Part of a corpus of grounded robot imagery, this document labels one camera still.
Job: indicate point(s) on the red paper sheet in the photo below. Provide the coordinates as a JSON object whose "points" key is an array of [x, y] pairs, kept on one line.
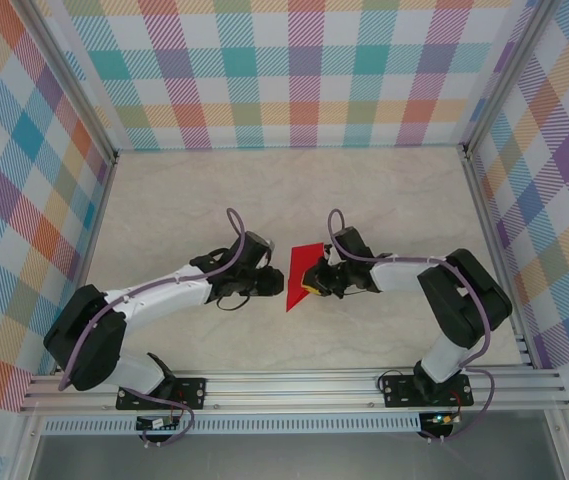
{"points": [[296, 275]]}

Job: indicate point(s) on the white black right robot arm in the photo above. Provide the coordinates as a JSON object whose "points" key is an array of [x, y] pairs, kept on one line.
{"points": [[394, 275]]}

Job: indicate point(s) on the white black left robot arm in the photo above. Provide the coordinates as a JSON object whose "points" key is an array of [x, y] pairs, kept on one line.
{"points": [[164, 295]]}

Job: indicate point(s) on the grey metal panel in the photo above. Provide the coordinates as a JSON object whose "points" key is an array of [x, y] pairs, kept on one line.
{"points": [[289, 460]]}

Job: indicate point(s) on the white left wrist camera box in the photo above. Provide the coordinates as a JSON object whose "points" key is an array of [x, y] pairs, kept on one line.
{"points": [[270, 252]]}

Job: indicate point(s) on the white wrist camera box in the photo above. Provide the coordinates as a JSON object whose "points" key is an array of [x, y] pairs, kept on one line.
{"points": [[270, 252], [333, 255]]}

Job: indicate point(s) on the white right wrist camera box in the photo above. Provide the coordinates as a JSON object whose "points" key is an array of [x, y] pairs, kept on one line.
{"points": [[333, 255]]}

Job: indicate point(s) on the aluminium mounting rail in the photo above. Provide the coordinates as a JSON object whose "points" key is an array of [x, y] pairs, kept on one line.
{"points": [[289, 392]]}

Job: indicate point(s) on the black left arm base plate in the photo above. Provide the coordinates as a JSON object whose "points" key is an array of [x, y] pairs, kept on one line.
{"points": [[191, 394]]}

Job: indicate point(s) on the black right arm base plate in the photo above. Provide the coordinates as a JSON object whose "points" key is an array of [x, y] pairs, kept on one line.
{"points": [[401, 392]]}

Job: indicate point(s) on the aluminium table side rail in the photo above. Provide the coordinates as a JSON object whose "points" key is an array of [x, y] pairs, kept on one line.
{"points": [[495, 250], [90, 240]]}

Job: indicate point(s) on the aluminium frame post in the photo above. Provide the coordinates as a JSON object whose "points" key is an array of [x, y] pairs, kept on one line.
{"points": [[71, 85], [506, 75]]}

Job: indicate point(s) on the aluminium frame leg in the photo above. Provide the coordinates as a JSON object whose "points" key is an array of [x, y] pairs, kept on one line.
{"points": [[24, 450], [564, 447]]}

